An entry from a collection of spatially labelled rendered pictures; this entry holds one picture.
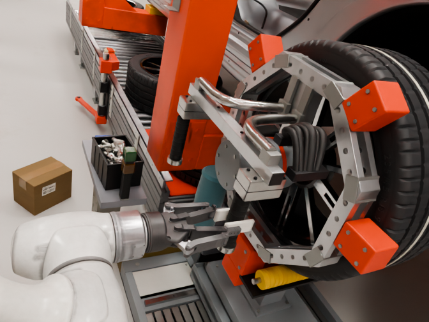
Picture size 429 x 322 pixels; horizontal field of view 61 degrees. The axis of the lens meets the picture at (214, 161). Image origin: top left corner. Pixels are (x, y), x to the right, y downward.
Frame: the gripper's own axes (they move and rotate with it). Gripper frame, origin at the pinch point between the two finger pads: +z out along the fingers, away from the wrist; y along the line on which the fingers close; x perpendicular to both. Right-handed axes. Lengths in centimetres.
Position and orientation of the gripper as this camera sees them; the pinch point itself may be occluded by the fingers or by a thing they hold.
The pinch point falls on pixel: (233, 220)
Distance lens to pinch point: 78.4
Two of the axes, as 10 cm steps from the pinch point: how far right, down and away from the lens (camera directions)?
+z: 8.8, -0.4, 4.8
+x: 2.4, -8.3, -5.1
